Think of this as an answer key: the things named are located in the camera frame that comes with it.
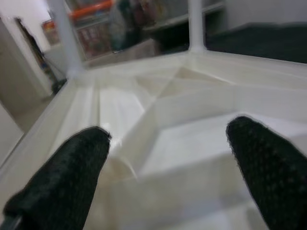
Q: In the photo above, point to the black plastic bag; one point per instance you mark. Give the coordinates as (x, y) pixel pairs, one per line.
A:
(124, 31)

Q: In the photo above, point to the white plastic table leg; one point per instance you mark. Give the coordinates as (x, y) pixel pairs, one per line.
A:
(195, 24)
(67, 36)

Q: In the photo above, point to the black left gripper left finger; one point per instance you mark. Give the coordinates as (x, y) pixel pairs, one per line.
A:
(60, 182)

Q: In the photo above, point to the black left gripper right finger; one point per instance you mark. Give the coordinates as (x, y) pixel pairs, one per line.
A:
(271, 172)

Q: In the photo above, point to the white chest freezer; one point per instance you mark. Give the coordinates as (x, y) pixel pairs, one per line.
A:
(54, 60)

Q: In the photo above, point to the white plastic children table top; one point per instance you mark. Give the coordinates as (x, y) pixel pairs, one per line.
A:
(168, 107)

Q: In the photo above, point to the black plastic table cover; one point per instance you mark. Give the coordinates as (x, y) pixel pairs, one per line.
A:
(263, 40)

